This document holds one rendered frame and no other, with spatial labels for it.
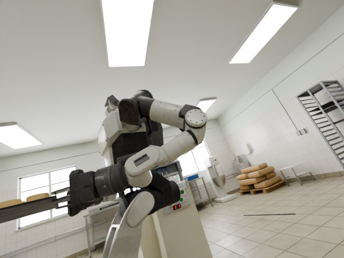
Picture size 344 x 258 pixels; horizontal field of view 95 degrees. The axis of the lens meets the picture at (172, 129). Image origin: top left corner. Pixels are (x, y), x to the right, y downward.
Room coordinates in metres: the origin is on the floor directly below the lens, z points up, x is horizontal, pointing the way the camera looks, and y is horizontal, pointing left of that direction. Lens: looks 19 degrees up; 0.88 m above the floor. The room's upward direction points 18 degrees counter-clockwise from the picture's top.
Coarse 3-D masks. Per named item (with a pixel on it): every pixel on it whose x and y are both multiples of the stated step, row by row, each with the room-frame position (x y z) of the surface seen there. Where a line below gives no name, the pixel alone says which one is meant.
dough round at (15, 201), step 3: (3, 201) 0.39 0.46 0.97; (6, 201) 0.39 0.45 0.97; (9, 201) 0.39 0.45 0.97; (12, 201) 0.40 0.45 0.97; (15, 201) 0.40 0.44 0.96; (18, 201) 0.41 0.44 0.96; (21, 201) 0.42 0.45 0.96; (0, 204) 0.38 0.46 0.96; (3, 204) 0.39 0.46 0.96; (6, 204) 0.39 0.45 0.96; (9, 204) 0.39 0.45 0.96; (12, 204) 0.40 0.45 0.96; (15, 204) 0.40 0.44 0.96; (0, 207) 0.38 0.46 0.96; (3, 207) 0.39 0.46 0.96
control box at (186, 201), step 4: (184, 188) 1.45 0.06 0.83; (180, 192) 1.44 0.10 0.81; (184, 192) 1.45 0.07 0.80; (184, 196) 1.45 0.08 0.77; (184, 200) 1.44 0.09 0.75; (188, 200) 1.45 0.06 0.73; (172, 204) 1.41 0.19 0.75; (176, 204) 1.42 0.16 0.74; (180, 204) 1.43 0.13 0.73; (184, 204) 1.44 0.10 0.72; (188, 204) 1.45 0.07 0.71; (164, 208) 1.39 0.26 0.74; (168, 208) 1.40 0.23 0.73; (172, 208) 1.41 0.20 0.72; (176, 208) 1.41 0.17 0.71; (164, 212) 1.39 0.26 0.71; (168, 212) 1.40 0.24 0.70
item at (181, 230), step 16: (192, 208) 1.49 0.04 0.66; (160, 224) 1.40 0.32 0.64; (176, 224) 1.44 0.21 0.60; (192, 224) 1.48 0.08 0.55; (160, 240) 1.66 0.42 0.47; (176, 240) 1.43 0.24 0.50; (192, 240) 1.46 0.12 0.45; (176, 256) 1.42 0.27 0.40; (192, 256) 1.45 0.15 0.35; (208, 256) 1.49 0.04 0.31
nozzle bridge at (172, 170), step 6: (174, 162) 2.19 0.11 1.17; (156, 168) 2.14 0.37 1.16; (162, 168) 2.22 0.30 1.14; (168, 168) 2.25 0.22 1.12; (174, 168) 2.27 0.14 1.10; (180, 168) 2.21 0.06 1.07; (168, 174) 2.19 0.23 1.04; (174, 174) 2.21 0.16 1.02; (180, 174) 2.31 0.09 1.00; (180, 180) 2.31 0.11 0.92
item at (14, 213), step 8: (40, 200) 0.41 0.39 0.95; (48, 200) 0.45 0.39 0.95; (0, 208) 0.37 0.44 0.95; (8, 208) 0.38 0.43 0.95; (16, 208) 0.41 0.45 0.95; (24, 208) 0.45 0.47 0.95; (32, 208) 0.51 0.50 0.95; (40, 208) 0.57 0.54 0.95; (48, 208) 0.65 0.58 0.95; (0, 216) 0.45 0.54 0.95; (8, 216) 0.50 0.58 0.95; (16, 216) 0.57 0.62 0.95; (24, 216) 0.65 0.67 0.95
